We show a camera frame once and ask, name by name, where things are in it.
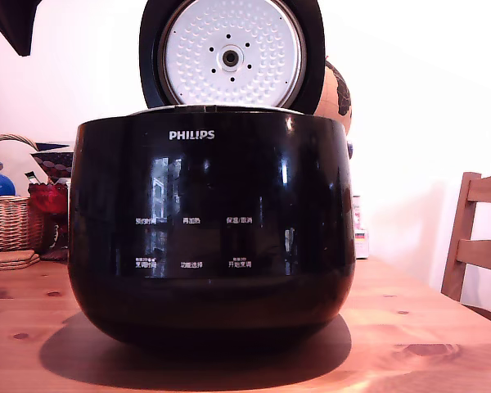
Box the black rice cooker lid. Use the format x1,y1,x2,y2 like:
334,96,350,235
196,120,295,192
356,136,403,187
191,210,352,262
138,0,327,116

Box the black Philips rice cooker body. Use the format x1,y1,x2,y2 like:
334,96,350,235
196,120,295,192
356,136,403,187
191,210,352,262
67,104,357,355

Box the patterned dark bowl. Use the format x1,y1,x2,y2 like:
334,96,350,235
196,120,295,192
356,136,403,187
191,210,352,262
29,150,75,182

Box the red glass goblet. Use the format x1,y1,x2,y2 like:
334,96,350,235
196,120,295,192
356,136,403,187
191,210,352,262
27,182,71,261

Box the woven wicker basket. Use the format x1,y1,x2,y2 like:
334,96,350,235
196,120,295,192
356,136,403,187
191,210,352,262
0,133,47,253

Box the stack of cork coasters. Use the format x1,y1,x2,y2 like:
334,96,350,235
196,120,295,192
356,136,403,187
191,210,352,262
0,250,42,273

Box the orange and brown globe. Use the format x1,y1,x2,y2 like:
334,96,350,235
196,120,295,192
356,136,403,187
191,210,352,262
313,56,354,136

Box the white tin can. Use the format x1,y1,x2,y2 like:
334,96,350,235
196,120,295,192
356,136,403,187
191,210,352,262
352,195,363,231

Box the small white box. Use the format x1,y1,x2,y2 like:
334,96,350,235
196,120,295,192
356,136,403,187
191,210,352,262
354,228,371,260

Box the wooden chair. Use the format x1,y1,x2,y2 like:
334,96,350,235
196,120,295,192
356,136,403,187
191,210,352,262
440,171,491,329

